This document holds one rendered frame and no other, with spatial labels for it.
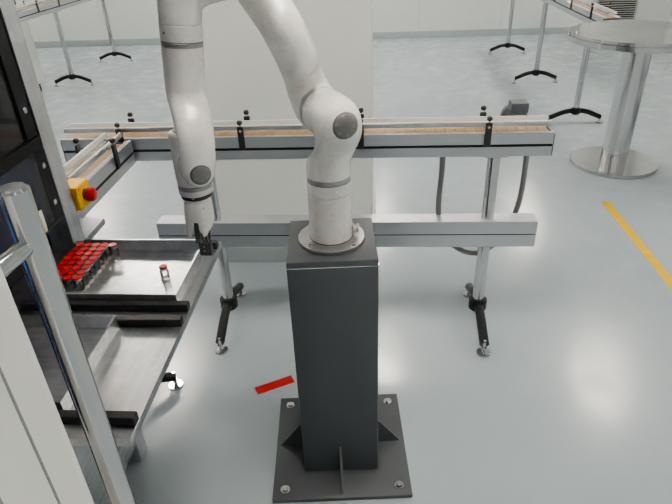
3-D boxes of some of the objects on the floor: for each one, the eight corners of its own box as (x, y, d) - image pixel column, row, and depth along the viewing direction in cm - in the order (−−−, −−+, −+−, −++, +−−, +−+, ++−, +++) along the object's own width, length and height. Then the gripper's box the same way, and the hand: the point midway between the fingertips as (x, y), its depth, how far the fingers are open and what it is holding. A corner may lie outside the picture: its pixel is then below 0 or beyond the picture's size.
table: (566, 190, 384) (593, 46, 337) (532, 142, 465) (550, 21, 418) (710, 189, 378) (758, 42, 331) (651, 140, 459) (682, 17, 412)
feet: (474, 358, 244) (477, 332, 236) (459, 291, 286) (461, 268, 279) (493, 358, 243) (497, 332, 236) (475, 291, 286) (478, 268, 279)
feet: (211, 355, 251) (206, 330, 244) (234, 291, 294) (231, 268, 287) (228, 355, 250) (224, 330, 243) (249, 291, 293) (246, 268, 286)
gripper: (203, 202, 133) (214, 269, 142) (218, 177, 145) (227, 239, 155) (171, 203, 133) (185, 269, 142) (189, 177, 146) (200, 240, 155)
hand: (206, 247), depth 148 cm, fingers closed
